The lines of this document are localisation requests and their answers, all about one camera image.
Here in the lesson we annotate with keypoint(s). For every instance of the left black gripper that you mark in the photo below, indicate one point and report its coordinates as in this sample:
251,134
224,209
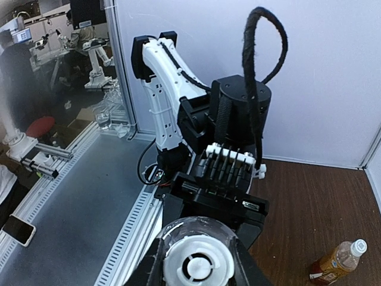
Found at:
193,196

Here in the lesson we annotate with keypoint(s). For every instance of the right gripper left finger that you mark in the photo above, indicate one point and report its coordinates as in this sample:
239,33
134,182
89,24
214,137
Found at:
149,271

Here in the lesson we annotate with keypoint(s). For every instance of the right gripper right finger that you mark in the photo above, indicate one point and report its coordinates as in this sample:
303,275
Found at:
246,271

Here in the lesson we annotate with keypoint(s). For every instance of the clear plastic bottle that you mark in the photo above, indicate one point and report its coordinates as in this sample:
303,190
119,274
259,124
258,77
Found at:
195,225

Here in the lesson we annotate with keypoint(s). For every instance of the white flip bottle cap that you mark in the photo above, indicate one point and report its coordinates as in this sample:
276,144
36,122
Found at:
198,260

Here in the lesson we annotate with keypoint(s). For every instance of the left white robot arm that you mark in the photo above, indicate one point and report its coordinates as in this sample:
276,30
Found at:
208,138

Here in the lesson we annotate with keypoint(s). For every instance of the amber tea bottle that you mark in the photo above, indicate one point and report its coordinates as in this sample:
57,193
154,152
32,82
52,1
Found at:
333,266

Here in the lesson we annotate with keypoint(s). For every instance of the white tea bottle cap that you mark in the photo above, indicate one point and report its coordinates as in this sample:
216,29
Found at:
358,247

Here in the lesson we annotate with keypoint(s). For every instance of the smartphone on side table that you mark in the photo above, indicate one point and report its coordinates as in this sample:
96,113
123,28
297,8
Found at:
19,230

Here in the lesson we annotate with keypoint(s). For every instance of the red round stool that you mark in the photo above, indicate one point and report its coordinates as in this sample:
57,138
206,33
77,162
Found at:
40,127

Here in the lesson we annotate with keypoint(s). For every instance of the seated person in background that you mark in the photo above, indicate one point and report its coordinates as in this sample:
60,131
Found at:
80,36

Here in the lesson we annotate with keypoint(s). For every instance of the front aluminium rail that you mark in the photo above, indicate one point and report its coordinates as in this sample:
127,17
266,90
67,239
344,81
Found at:
137,233

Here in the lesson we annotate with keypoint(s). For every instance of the right aluminium frame post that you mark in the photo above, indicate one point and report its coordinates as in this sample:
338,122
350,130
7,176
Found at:
375,142

